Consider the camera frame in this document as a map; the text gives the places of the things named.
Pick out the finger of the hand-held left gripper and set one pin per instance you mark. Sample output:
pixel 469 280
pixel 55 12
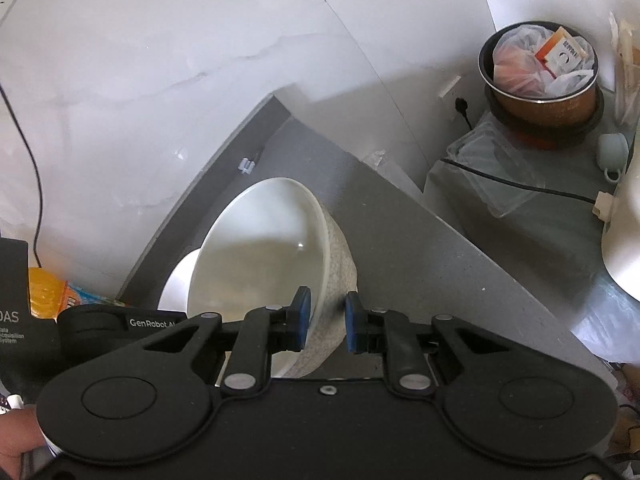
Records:
pixel 105 327

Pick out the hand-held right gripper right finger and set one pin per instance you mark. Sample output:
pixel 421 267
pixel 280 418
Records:
pixel 353 322

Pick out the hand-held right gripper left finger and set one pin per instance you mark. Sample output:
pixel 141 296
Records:
pixel 303 312

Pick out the white bowl speckled outside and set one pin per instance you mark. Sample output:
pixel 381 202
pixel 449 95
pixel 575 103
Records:
pixel 265 240

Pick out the person's left hand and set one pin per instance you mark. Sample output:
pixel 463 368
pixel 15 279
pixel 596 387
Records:
pixel 22 430

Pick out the orange snack packet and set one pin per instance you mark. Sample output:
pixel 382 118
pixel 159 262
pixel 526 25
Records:
pixel 47 295

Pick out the white plate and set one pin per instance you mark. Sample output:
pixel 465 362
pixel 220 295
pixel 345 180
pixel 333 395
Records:
pixel 176 285

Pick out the small white clip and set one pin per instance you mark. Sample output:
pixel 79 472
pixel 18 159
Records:
pixel 245 165

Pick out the clear plastic container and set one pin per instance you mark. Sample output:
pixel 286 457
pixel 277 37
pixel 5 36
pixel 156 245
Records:
pixel 492 170

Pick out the black and red pot base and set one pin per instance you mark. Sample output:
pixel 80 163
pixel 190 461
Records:
pixel 545 135

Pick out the white plug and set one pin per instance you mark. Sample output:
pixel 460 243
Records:
pixel 603 206

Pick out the white appliance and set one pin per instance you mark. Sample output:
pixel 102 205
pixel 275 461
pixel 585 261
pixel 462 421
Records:
pixel 625 240

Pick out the brown cooker pot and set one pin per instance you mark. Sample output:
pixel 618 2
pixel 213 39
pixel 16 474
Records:
pixel 550 107

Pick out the clear plastic bag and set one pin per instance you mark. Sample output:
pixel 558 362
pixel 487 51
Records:
pixel 520 67

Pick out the pale grey silicone pouch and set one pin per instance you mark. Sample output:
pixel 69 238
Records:
pixel 612 152

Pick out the orange and white box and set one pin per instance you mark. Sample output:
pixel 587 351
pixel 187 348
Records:
pixel 562 52

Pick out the crumpled clear plastic wrap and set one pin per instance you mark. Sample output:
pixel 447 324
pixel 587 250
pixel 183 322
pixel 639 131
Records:
pixel 625 70

